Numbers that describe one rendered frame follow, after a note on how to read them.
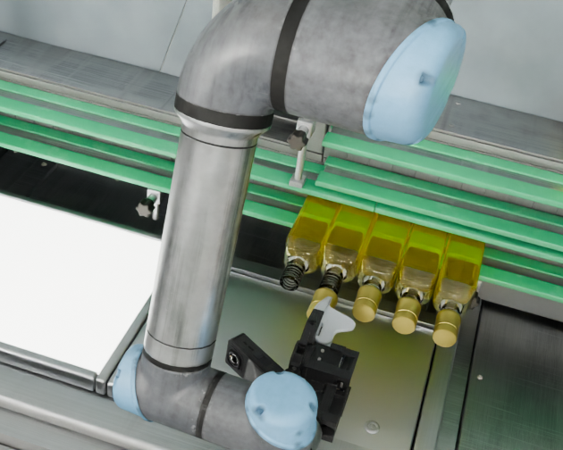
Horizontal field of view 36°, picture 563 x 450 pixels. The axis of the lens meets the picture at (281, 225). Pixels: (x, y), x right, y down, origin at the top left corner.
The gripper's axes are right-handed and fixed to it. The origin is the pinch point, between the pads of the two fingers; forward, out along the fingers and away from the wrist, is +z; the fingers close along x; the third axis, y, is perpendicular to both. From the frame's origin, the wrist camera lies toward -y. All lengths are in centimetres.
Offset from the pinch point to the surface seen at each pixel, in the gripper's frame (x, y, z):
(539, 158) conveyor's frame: 14.8, 24.2, 31.0
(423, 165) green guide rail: 13.5, 7.8, 22.7
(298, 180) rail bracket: 5.0, -10.4, 22.6
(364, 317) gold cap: -0.9, 5.9, 2.7
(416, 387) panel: -12.9, 15.8, 4.2
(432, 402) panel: -12.3, 18.6, 1.8
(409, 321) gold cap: 0.8, 12.2, 2.7
